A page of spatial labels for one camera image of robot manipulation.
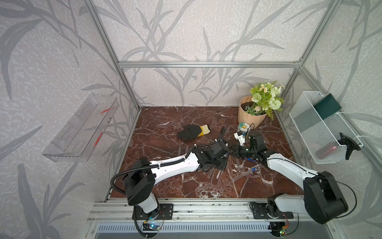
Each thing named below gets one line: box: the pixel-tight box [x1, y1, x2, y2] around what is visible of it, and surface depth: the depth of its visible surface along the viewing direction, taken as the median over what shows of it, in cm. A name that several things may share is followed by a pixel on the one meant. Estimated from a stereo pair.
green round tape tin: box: [237, 121, 251, 133], surface depth 101 cm
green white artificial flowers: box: [244, 81, 286, 121], surface depth 90 cm
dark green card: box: [313, 93, 342, 120], surface depth 73 cm
